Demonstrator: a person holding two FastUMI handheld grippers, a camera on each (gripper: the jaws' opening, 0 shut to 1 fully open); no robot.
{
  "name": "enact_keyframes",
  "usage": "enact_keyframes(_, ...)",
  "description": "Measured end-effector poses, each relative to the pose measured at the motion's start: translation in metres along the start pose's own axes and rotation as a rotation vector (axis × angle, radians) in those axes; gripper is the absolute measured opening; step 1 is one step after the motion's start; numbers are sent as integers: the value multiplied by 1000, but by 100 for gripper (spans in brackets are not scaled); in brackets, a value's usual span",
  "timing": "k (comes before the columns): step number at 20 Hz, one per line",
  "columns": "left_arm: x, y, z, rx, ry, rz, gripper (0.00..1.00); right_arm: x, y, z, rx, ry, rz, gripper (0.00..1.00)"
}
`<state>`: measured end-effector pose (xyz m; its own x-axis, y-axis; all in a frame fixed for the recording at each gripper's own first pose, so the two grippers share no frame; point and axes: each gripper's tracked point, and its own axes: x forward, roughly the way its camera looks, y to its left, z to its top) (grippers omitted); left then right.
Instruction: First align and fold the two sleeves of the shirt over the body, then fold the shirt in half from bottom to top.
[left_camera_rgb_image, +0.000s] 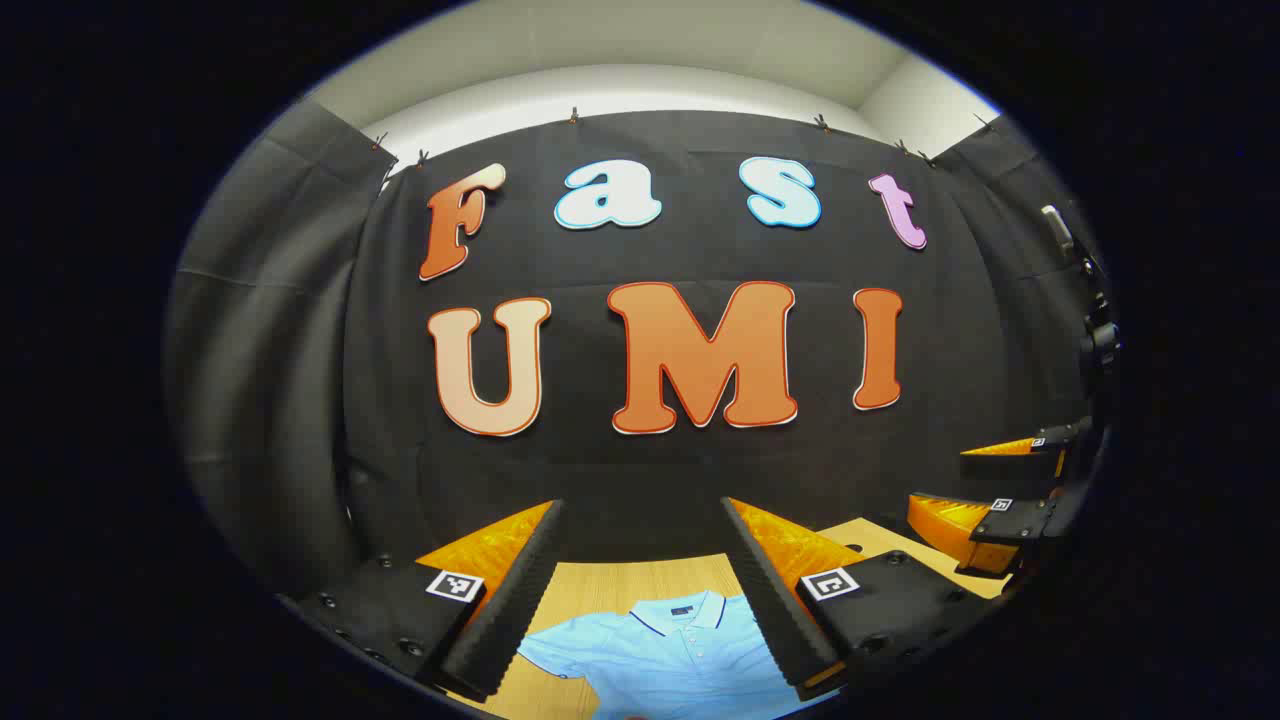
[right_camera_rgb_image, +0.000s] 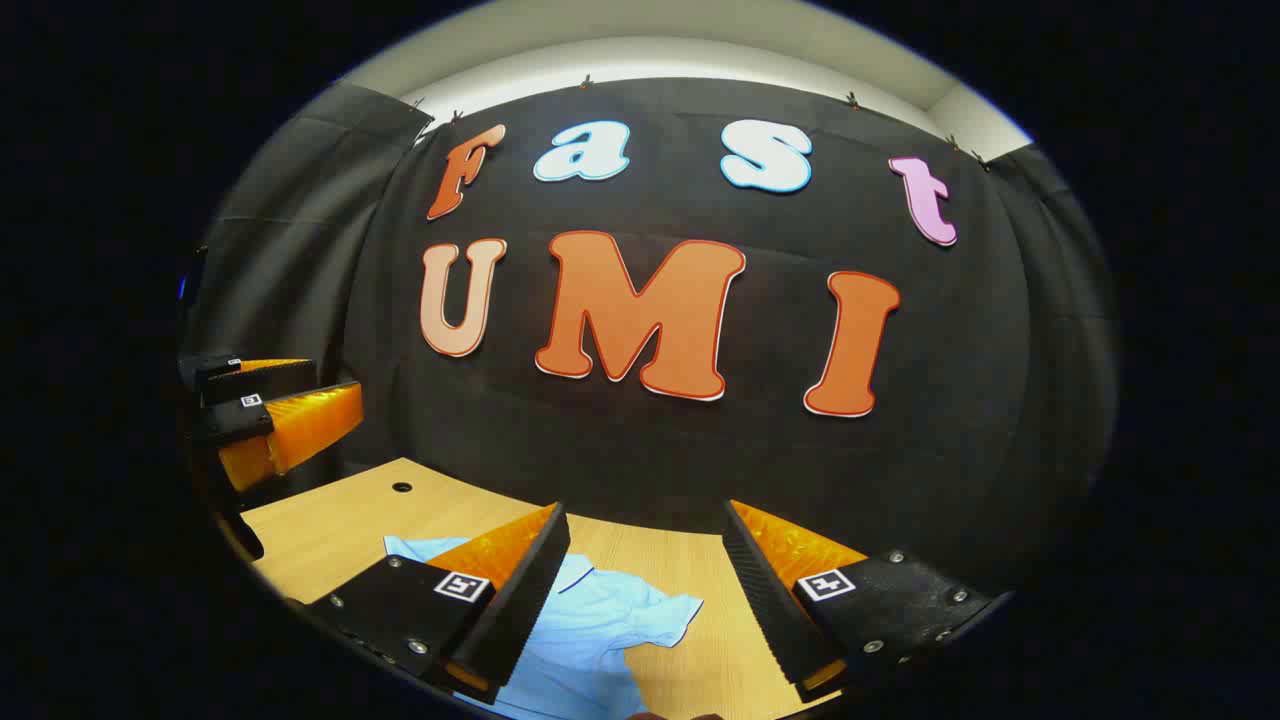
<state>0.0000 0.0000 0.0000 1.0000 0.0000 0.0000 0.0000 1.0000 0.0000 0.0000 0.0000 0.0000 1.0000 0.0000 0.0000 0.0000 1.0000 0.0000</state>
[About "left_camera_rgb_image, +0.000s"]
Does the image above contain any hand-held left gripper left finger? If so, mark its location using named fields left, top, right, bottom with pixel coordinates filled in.
left=285, top=500, right=568, bottom=701

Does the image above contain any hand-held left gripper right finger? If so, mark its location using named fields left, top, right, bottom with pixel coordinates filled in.
left=720, top=497, right=1004, bottom=701

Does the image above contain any light blue T-shirt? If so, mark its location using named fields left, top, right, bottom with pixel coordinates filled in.
left=517, top=590, right=801, bottom=720

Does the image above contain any black backdrop cloth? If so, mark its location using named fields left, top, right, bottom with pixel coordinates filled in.
left=165, top=95, right=1121, bottom=601

